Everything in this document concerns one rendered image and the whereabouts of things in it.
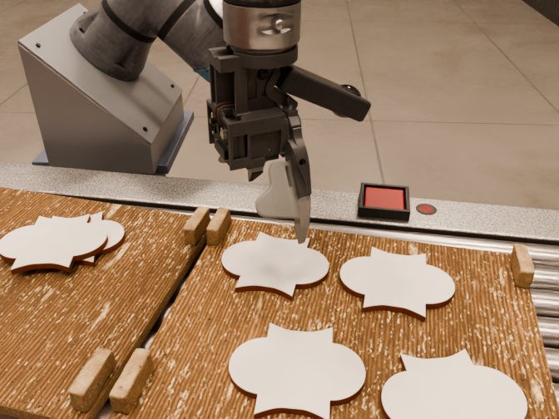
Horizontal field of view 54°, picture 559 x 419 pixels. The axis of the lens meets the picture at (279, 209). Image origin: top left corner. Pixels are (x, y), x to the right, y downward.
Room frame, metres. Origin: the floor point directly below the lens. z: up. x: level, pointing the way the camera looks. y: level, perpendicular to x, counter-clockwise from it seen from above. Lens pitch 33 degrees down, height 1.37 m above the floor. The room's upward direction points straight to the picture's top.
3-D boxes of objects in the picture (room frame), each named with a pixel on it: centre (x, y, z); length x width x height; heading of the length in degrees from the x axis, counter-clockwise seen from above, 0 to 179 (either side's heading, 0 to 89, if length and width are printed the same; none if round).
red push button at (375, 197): (0.72, -0.16, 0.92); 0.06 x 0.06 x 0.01; 80
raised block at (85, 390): (0.35, 0.18, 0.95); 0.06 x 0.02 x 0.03; 165
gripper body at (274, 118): (0.54, 0.02, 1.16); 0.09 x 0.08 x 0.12; 114
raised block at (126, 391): (0.35, 0.14, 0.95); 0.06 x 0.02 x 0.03; 167
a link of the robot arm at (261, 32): (0.54, 0.02, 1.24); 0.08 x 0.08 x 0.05
